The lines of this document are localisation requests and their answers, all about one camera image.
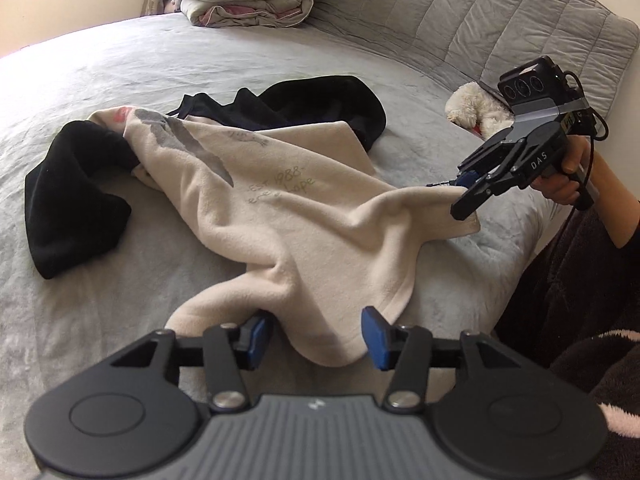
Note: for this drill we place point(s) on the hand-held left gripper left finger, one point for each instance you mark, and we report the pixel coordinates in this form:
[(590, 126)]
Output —
[(259, 340)]

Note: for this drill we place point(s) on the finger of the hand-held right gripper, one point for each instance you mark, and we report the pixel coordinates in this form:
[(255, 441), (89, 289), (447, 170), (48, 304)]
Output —
[(530, 167), (495, 152)]

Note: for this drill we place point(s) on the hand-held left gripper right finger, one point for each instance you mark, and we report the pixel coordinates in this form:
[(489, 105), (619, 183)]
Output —
[(375, 340)]

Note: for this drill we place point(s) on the beige black-sleeved bear sweatshirt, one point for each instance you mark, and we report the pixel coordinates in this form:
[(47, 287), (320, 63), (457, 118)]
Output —
[(300, 220)]

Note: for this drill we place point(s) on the person's right forearm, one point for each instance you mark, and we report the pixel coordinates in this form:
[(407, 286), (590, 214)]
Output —
[(620, 210)]

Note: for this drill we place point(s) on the person's right hand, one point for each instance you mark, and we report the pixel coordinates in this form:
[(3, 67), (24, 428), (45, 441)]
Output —
[(555, 190)]

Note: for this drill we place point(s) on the cream plush toy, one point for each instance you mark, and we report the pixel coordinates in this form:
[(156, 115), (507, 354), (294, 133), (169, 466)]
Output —
[(470, 105)]

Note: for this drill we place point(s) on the dark fluffy robe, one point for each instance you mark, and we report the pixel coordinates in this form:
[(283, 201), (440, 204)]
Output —
[(575, 285)]

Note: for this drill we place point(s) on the grey quilted headboard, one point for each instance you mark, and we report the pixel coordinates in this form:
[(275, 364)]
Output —
[(450, 10)]

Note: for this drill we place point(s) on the grey bed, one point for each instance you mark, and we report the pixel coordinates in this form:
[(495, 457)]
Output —
[(50, 335)]

